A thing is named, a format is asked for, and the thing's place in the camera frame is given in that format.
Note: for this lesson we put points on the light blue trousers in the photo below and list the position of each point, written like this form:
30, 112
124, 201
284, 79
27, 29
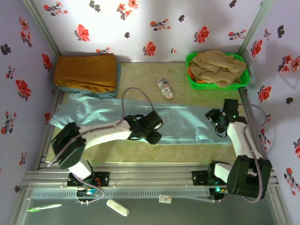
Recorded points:
105, 94
98, 112

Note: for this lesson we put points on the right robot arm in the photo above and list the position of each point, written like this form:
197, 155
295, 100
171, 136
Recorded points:
239, 140

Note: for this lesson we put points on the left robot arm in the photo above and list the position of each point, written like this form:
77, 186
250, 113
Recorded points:
105, 134

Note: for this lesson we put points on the beige trousers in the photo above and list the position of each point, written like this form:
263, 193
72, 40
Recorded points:
215, 66

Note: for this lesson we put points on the mustard trousers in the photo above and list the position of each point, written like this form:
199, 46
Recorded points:
85, 71

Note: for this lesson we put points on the green plastic basket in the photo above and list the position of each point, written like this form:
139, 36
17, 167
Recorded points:
243, 80

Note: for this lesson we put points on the crushed flag print can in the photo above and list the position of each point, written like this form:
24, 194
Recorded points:
166, 88

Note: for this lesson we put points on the black controller with green light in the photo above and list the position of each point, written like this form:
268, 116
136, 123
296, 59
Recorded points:
218, 191

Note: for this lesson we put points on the small white card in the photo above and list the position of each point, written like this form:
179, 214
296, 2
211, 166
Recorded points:
165, 198

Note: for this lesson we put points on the white remote-like object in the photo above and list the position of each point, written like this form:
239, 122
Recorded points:
117, 207

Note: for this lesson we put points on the blue connector board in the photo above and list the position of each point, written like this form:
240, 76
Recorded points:
87, 192

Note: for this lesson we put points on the green pen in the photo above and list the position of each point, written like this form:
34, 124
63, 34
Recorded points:
44, 207

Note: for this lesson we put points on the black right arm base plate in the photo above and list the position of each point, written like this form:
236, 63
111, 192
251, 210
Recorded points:
199, 178

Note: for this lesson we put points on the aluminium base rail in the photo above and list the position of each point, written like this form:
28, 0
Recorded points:
150, 175

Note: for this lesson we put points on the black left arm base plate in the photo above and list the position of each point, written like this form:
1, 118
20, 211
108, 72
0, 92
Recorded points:
104, 179

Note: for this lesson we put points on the aluminium corner post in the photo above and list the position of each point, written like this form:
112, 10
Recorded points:
43, 28
255, 28

